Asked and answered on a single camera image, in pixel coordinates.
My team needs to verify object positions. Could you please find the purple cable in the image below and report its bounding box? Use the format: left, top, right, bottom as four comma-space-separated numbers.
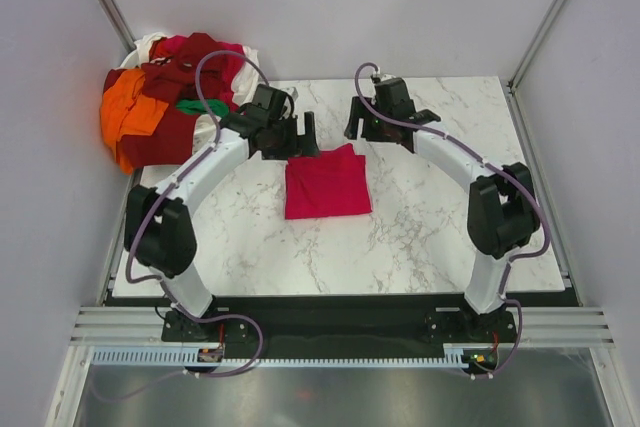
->
123, 50, 274, 321
353, 62, 551, 383

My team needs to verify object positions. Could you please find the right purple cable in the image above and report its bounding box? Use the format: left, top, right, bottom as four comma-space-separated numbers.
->
353, 62, 551, 383

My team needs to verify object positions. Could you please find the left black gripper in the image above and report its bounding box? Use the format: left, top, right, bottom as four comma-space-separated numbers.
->
262, 113, 318, 162

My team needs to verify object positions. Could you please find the magenta t shirt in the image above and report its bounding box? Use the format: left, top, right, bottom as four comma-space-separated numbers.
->
284, 143, 372, 220

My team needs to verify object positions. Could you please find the white laundry basket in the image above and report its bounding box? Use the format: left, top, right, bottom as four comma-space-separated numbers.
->
119, 36, 261, 141

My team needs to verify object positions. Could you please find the dark red t shirt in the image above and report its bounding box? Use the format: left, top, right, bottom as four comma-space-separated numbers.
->
121, 32, 234, 170

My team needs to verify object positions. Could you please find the slotted cable duct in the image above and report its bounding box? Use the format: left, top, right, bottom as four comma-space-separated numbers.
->
89, 344, 501, 373

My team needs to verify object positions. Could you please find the orange t shirt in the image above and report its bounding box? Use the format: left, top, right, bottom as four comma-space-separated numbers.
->
100, 68, 169, 175

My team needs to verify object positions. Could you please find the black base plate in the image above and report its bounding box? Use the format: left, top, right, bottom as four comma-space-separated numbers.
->
161, 294, 517, 359

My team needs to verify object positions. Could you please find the green t shirt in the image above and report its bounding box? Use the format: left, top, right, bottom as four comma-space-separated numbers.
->
176, 99, 230, 117

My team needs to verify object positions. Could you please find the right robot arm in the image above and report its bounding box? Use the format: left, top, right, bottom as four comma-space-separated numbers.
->
344, 74, 545, 341

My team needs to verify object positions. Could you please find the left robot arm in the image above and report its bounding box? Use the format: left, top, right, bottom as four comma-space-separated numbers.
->
124, 84, 319, 340

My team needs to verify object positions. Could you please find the right aluminium frame post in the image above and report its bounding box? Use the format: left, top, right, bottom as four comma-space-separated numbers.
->
505, 0, 570, 96

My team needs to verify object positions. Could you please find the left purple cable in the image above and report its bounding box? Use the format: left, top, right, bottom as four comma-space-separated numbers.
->
123, 50, 274, 321

